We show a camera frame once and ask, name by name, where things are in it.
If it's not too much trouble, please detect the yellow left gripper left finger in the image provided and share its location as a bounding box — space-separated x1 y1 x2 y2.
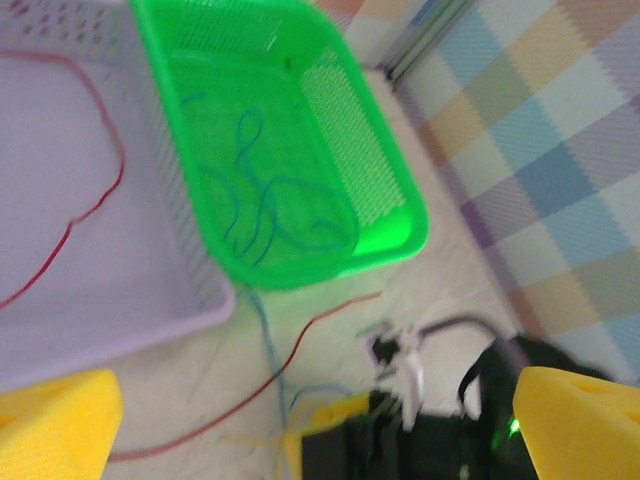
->
0 368 125 480

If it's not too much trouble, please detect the thin red cable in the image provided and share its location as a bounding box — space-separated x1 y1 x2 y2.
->
110 291 384 462
0 49 127 311

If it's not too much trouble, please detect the thin blue cable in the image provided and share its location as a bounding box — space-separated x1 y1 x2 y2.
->
199 167 359 267
219 106 266 254
242 288 356 480

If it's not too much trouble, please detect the green plastic basket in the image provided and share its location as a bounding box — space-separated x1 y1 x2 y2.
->
129 0 431 292

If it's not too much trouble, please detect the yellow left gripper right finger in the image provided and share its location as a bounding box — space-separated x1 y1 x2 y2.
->
514 365 640 480

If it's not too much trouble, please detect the purple plastic basket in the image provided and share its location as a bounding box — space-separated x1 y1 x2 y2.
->
0 0 237 396

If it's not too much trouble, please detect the aluminium frame post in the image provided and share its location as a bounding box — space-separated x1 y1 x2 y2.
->
382 0 474 91

